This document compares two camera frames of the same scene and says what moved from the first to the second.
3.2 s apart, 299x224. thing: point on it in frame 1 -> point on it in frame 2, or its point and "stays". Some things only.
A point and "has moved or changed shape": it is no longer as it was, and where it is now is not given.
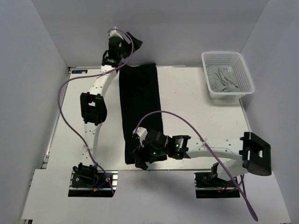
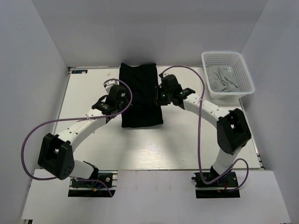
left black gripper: (130, 44) -> (124, 100)
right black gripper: (139, 154) -> (158, 98)
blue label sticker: (84, 71) stays
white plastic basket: (226, 75) stays
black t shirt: (140, 102) has moved or changed shape
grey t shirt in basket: (222, 79) stays
